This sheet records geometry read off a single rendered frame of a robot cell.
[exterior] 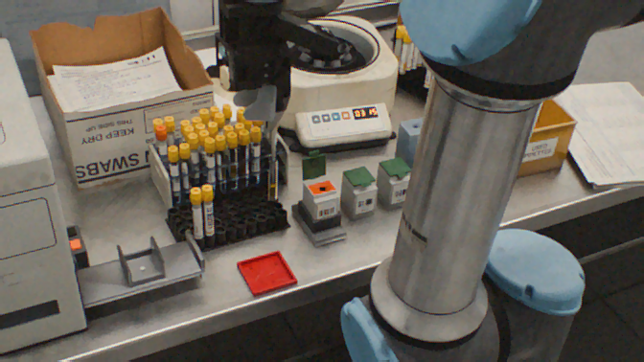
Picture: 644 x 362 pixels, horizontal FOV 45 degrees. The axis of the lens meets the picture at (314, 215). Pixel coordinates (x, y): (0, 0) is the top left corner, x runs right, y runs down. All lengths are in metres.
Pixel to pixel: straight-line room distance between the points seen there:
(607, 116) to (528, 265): 0.78
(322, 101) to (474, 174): 0.78
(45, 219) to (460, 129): 0.53
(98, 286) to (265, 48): 0.39
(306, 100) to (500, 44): 0.87
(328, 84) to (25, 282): 0.62
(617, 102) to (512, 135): 1.05
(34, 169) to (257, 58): 0.32
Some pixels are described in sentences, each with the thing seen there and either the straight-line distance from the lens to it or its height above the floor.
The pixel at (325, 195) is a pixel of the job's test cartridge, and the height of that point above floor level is 0.95.
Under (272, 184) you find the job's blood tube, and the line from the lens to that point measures 1.20.
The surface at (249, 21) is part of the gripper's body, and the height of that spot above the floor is 1.22.
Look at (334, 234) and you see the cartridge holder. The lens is 1.19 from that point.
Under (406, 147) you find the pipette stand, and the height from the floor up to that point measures 0.95.
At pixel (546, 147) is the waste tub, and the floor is 0.93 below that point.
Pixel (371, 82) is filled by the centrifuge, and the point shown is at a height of 0.98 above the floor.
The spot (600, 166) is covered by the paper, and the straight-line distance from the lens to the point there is 1.44.
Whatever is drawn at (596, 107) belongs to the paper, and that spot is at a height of 0.89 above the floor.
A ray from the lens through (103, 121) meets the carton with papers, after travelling 1.25.
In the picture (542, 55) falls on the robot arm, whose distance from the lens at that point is 0.54.
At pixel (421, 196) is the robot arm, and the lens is 0.65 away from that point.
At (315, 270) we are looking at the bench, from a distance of 1.15.
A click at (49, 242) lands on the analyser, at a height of 1.05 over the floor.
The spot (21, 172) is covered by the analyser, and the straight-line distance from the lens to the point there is 0.91.
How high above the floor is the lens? 1.70
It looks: 42 degrees down
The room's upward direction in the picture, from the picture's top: 4 degrees clockwise
